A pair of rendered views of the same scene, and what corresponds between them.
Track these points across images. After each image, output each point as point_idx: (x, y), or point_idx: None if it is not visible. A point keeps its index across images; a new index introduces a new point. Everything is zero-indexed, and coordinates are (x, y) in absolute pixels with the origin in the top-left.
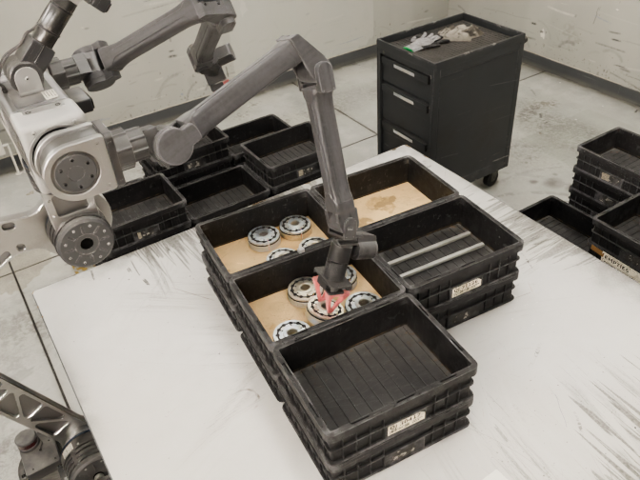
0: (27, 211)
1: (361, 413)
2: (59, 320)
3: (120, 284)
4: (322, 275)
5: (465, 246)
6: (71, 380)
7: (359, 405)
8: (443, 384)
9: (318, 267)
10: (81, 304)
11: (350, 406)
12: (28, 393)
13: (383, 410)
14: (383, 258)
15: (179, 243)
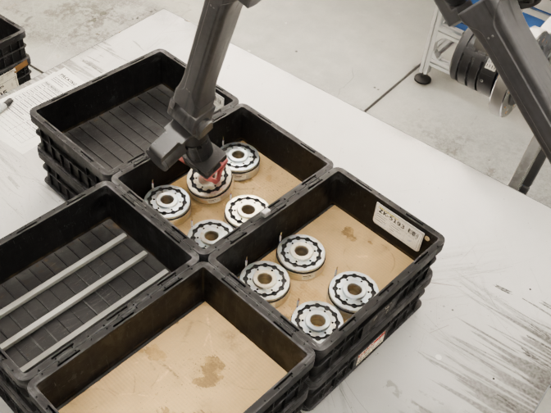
0: (549, 30)
1: (145, 115)
2: (548, 219)
3: (533, 279)
4: (211, 143)
5: (27, 347)
6: (461, 163)
7: (148, 120)
8: (65, 92)
9: (221, 156)
10: (548, 242)
11: (157, 119)
12: (509, 181)
13: (118, 67)
14: (147, 220)
15: (523, 371)
